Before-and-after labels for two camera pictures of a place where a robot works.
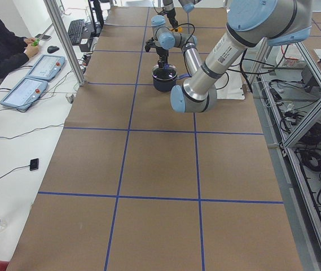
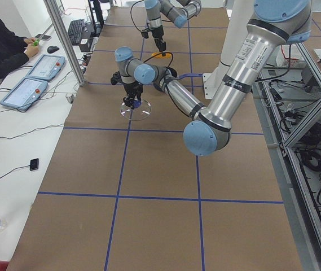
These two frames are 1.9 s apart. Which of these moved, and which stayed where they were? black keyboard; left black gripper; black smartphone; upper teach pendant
Moved: left black gripper
Stayed: upper teach pendant; black smartphone; black keyboard
